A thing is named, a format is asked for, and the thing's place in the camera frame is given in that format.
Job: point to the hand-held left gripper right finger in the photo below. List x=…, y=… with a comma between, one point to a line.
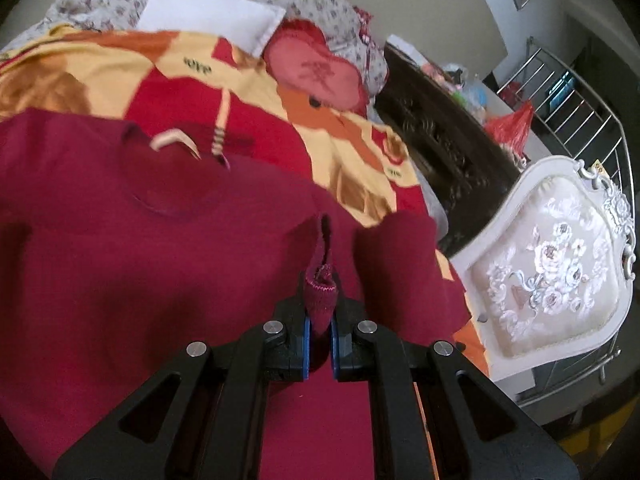
x=334, y=345

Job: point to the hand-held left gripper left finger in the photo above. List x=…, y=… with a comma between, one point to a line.
x=306, y=345

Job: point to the dark red sweater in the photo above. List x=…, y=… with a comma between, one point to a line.
x=150, y=260

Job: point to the cream clothes hanger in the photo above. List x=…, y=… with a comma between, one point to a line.
x=167, y=136

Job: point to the dark wooden nightstand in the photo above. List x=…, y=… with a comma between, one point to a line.
x=450, y=160

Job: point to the white floral upholstered chair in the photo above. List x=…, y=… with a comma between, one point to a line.
x=545, y=260

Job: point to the red heart-shaped cushion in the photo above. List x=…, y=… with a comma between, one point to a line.
x=320, y=70

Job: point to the red plastic bag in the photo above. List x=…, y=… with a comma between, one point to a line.
x=510, y=127

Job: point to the clear plastic bag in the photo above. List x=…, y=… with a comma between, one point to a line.
x=470, y=95

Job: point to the orange red printed blanket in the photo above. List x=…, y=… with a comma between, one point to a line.
x=165, y=95

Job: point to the white paper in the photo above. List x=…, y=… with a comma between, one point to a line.
x=402, y=44

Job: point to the floral quilt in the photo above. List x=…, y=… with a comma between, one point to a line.
x=310, y=5

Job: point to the white pillow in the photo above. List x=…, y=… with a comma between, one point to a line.
x=200, y=15

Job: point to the metal rack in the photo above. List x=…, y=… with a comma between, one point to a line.
x=621, y=145

